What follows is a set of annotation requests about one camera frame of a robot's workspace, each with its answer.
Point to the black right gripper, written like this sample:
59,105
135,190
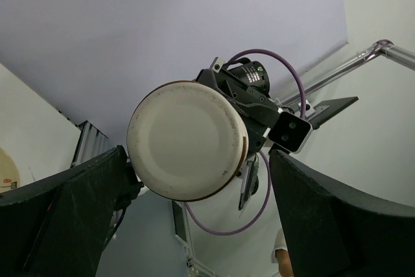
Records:
248,94

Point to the cream floral plate right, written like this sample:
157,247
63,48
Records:
9,174

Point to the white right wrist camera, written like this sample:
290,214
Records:
290,133

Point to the person in white shirt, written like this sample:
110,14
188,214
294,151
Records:
280,256

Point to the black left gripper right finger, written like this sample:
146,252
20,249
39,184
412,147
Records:
333,229

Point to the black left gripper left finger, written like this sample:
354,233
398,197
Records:
57,226

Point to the brown white ceramic cup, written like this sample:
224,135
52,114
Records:
186,141

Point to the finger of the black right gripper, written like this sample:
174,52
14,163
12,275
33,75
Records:
126,188

